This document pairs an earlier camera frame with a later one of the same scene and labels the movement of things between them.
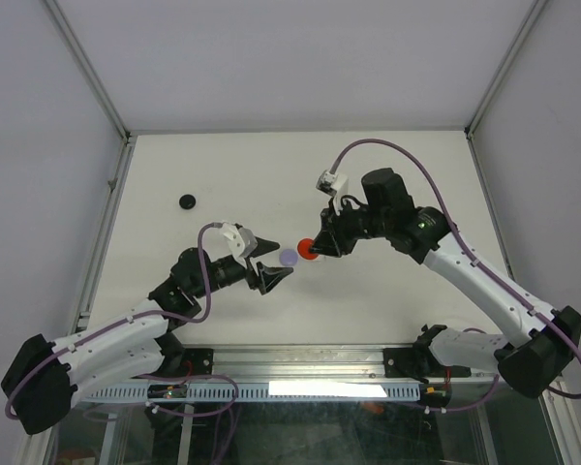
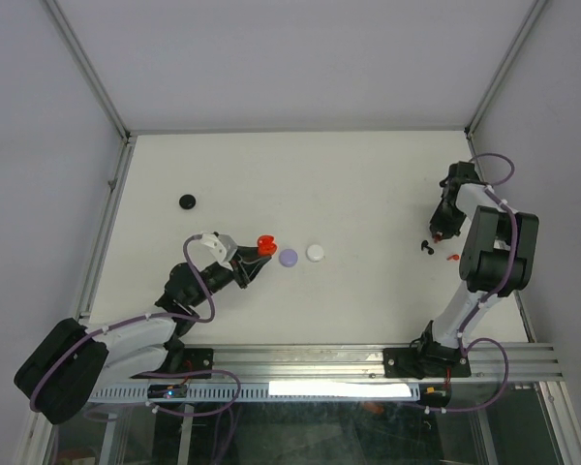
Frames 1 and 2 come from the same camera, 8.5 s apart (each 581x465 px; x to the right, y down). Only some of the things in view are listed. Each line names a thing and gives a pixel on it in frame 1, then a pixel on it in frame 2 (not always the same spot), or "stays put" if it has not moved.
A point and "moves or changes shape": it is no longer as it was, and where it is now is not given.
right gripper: [337, 244] to [446, 229]
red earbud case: [303, 249] moves or changes shape
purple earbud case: [289, 258] stays put
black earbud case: [187, 201] stays put
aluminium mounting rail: [306, 363] stays put
